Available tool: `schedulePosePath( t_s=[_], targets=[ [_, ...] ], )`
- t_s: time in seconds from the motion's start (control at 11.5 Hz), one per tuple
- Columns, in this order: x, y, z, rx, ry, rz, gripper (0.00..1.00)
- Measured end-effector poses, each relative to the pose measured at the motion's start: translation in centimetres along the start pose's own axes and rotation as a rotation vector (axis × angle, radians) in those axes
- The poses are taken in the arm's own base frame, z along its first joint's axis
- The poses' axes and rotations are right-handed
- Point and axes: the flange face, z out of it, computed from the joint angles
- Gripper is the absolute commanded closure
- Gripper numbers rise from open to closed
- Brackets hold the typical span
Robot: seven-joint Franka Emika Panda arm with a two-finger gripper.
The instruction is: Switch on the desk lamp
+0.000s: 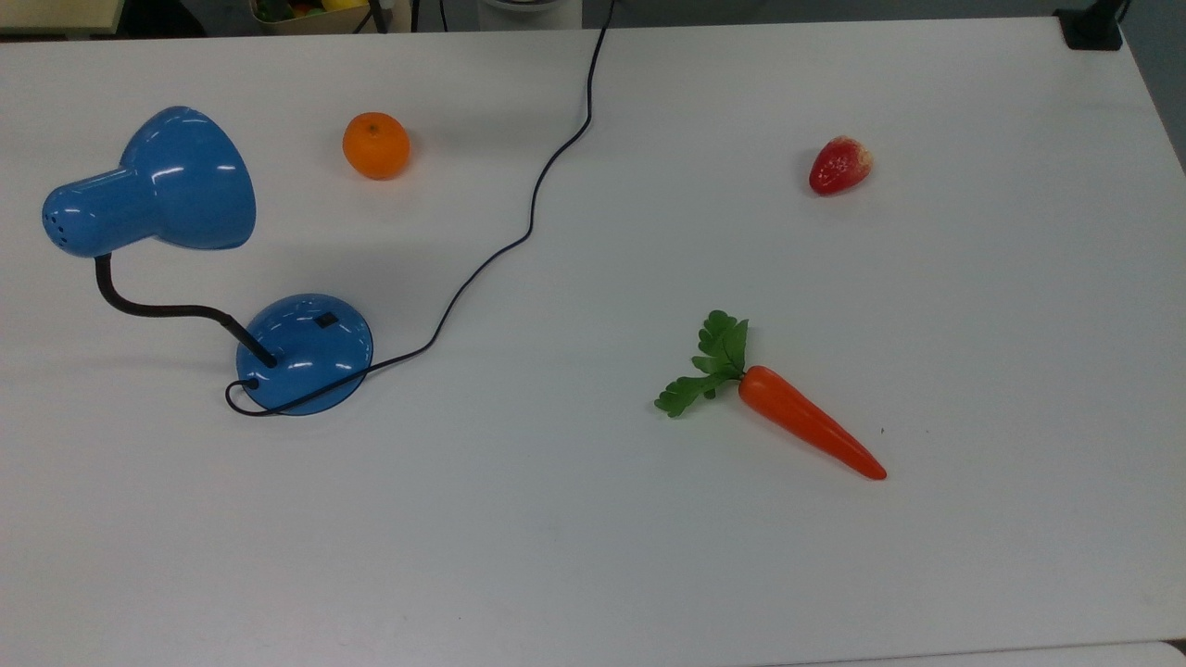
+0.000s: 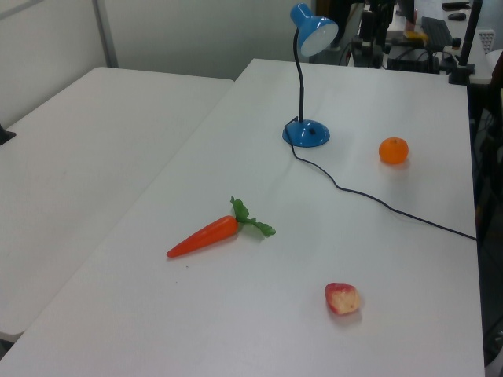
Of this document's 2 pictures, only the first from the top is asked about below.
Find orange mandarin fruit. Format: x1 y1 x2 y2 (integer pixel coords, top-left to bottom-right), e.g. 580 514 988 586
342 111 411 181

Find red toy strawberry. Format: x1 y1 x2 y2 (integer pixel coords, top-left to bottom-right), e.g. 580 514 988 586
808 135 875 196

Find blue gooseneck desk lamp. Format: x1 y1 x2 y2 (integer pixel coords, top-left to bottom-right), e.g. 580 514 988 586
42 105 374 417

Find beige wooden desk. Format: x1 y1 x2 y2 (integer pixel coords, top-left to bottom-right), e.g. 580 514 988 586
0 0 126 38

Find black lamp power cable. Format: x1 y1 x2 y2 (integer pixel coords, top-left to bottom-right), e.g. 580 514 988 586
224 0 616 418

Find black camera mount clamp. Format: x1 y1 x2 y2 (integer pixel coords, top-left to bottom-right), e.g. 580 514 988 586
1054 0 1129 52

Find orange toy carrot green leaves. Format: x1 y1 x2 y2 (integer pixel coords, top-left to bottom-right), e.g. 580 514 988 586
654 309 889 482

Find cardboard box of toy fruit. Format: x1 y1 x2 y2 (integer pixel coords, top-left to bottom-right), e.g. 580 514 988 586
248 0 413 35

